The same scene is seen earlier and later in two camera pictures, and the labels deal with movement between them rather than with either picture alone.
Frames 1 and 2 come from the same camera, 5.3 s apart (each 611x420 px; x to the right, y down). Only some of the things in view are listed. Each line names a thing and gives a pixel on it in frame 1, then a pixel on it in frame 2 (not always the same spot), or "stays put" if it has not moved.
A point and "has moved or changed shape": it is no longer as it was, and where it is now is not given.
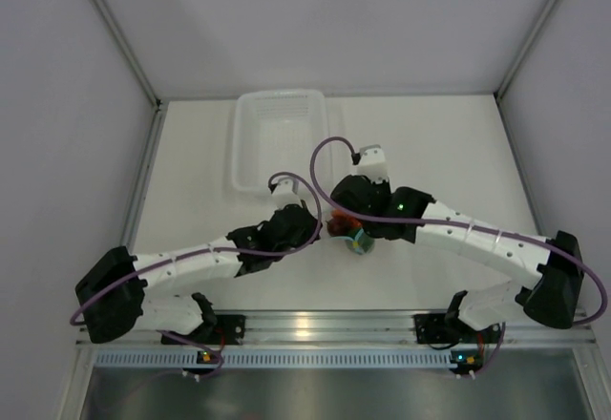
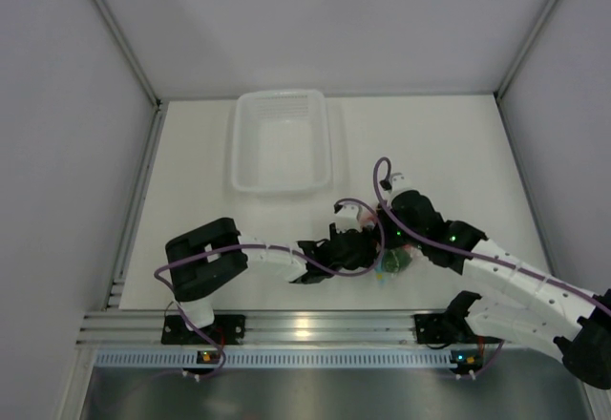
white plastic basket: x=276 y=132 stays put
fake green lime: x=359 y=241 has moved or changed shape
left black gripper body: x=307 y=230 to x=363 y=261
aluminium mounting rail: x=353 y=327 stays put
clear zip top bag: x=343 y=225 has moved or changed shape
